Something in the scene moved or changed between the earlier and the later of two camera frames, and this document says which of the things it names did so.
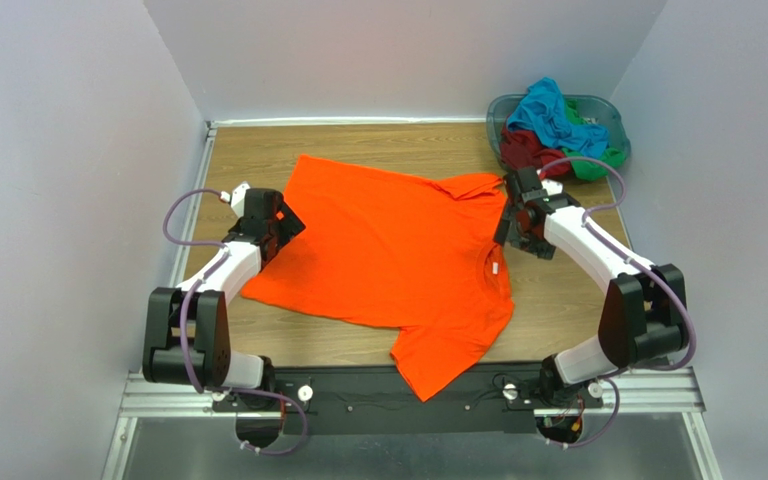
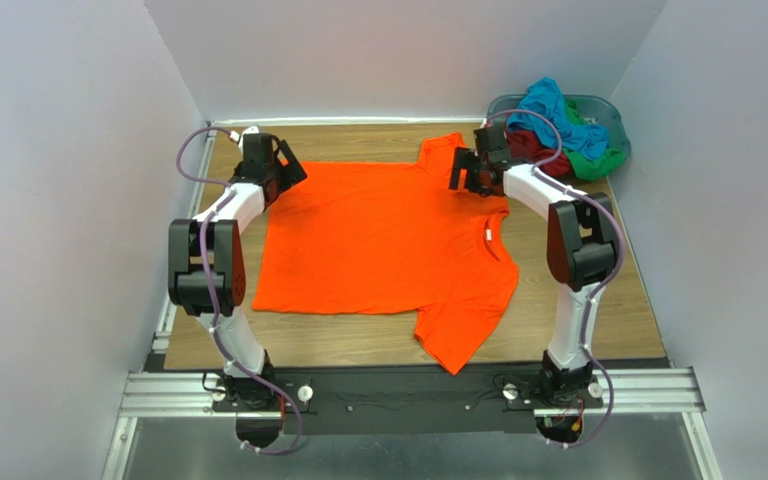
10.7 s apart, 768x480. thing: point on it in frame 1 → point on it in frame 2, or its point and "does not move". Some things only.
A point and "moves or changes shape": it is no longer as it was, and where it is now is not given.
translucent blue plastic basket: [600, 111] does not move
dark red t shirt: [518, 149] does not move
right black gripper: [513, 224] → [469, 170]
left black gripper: [284, 227] → [283, 170]
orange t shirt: [412, 253] moves or changes shape
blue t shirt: [543, 111] does not move
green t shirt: [589, 168] does not move
